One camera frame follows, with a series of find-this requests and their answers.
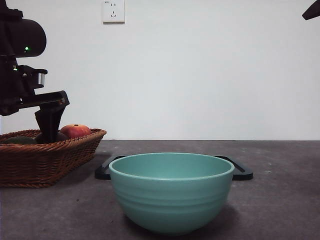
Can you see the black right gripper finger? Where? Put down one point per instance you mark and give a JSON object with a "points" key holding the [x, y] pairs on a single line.
{"points": [[312, 11]]}

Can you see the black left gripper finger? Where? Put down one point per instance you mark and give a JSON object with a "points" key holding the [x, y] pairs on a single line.
{"points": [[45, 122], [58, 117]]}

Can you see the teal ceramic bowl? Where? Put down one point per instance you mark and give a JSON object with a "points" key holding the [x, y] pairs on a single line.
{"points": [[172, 200]]}

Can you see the dark red plum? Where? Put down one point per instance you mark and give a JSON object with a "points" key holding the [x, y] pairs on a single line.
{"points": [[62, 137]]}

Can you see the dark teal rectangular tray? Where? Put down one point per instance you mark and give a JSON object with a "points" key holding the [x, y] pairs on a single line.
{"points": [[245, 174]]}

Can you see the white wall power outlet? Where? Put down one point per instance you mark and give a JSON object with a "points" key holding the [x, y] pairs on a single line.
{"points": [[114, 12]]}

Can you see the red yellow apple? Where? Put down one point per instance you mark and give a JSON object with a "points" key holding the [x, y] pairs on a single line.
{"points": [[76, 131]]}

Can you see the brown wicker basket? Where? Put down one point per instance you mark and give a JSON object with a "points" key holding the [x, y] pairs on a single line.
{"points": [[37, 165]]}

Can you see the green avocado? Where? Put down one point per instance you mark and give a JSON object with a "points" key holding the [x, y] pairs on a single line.
{"points": [[18, 140]]}

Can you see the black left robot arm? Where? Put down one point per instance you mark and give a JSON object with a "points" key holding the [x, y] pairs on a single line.
{"points": [[25, 37]]}

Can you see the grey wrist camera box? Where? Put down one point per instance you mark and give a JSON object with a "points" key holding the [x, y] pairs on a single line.
{"points": [[40, 78]]}

